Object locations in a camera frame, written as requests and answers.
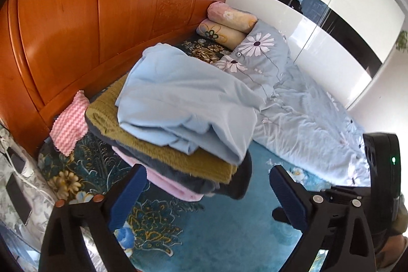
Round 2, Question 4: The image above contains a pink white zigzag cloth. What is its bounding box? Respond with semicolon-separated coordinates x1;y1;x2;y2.
49;90;90;158

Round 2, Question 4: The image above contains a nightstand with floral cloth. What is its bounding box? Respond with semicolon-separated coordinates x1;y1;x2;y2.
0;124;64;272

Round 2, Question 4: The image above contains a wooden headboard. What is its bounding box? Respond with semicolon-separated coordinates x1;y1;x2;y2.
0;0;233;158

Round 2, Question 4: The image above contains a dark grey folded garment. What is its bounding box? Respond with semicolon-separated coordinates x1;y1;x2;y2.
84;113;253;200

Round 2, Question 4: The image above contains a green plant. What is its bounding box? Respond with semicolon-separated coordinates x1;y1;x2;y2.
395;30;408;53

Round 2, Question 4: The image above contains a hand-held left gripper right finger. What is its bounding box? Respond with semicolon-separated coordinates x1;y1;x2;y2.
269;164;378;272

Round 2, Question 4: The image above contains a pale floral duvet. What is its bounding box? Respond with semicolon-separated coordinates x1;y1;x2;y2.
212;20;372;186

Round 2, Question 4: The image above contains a person's right hand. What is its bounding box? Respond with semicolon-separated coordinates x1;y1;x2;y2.
374;216;408;271

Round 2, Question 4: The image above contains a pink folded garment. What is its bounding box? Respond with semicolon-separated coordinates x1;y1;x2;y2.
112;146;205;202

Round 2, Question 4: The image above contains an olive folded garment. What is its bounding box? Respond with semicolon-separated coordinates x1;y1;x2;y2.
84;74;238;185

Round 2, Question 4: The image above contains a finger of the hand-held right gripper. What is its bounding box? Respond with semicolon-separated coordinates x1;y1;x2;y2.
272;208;291;224

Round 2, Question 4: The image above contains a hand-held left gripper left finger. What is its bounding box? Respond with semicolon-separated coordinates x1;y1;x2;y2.
38;164;149;272

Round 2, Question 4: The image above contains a pink floral pillow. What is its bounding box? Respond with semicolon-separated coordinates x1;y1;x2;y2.
196;19;247;45
207;1;258;33

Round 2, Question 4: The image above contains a light blue long-sleeve shirt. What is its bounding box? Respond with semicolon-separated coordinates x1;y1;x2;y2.
115;43;266;166

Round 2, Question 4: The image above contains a black phone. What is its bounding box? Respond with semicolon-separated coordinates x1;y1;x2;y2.
6;146;27;173
6;174;33;225

